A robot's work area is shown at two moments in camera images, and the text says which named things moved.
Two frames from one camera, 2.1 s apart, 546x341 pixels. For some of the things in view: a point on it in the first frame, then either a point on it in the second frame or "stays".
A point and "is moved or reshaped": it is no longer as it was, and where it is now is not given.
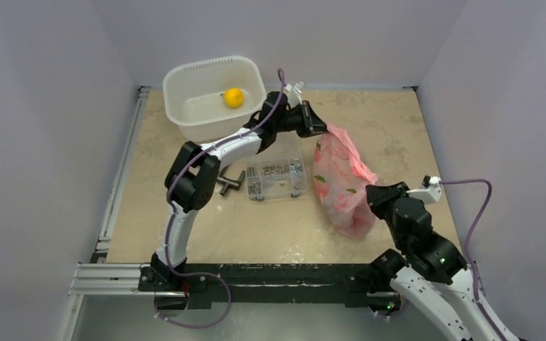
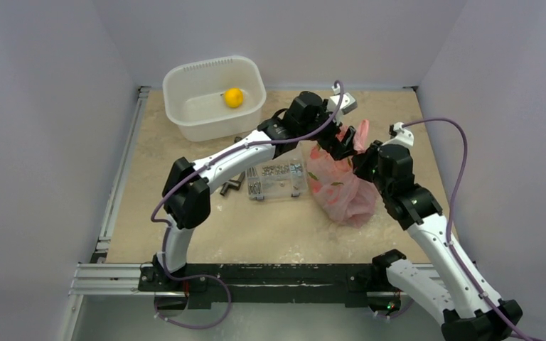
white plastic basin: [208, 98] stays
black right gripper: [382, 196] to [365, 160]
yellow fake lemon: [234, 97] stays
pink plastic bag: [341, 177] is moved or reshaped
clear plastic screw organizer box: [279, 172] stays
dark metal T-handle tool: [229, 183] stays
